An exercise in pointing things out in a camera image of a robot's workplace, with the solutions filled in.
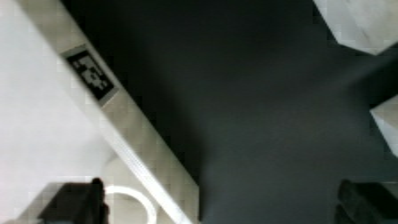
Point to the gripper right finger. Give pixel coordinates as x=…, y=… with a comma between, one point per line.
x=368, y=203

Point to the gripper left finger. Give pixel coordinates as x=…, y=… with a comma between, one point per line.
x=77, y=206

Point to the white square table top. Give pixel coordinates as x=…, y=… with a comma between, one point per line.
x=75, y=132

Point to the white U-shaped obstacle fence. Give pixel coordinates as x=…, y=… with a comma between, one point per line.
x=363, y=24

